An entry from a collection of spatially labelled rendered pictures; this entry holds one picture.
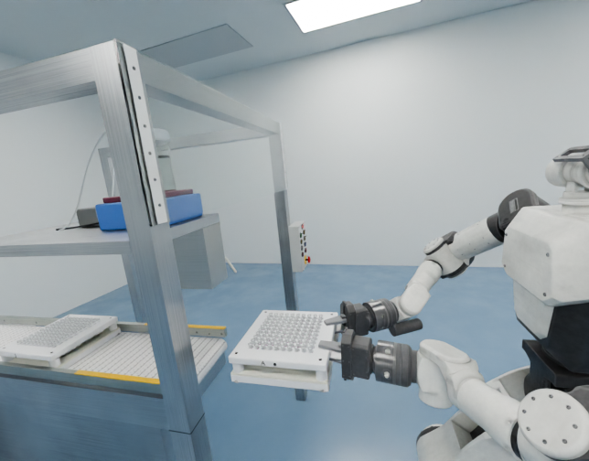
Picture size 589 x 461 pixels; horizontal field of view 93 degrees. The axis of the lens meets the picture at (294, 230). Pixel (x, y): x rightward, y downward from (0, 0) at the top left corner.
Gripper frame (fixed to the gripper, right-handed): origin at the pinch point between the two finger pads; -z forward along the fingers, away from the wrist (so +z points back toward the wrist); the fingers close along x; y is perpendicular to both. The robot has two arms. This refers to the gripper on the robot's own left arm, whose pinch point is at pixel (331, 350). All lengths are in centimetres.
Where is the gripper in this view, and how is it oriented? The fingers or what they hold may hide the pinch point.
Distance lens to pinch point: 76.0
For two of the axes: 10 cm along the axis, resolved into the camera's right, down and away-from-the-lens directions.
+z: 9.2, 0.2, -3.8
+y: 3.8, -2.1, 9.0
